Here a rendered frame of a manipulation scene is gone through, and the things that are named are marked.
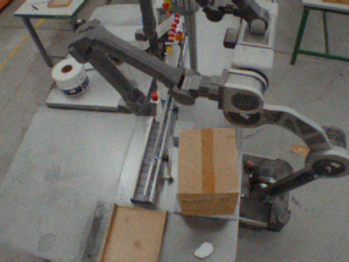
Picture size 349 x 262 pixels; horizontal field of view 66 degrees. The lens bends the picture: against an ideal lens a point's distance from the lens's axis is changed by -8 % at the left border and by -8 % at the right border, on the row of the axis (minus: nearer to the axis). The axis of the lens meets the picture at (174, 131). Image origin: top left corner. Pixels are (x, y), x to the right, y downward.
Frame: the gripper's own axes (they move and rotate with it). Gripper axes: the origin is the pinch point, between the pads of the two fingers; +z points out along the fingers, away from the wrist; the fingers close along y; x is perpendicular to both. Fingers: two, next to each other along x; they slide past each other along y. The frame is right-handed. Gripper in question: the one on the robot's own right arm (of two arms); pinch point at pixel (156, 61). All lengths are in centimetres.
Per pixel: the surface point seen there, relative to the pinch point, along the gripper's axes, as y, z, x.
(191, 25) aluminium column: -4.6, -22.8, 20.8
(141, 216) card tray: 87, 19, 8
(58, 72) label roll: 14, -1, -60
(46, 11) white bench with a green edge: -92, 21, -136
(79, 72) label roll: 12.7, 0.0, -46.1
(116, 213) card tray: 87, 19, -4
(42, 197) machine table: 86, 20, -48
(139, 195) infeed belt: 78, 14, 6
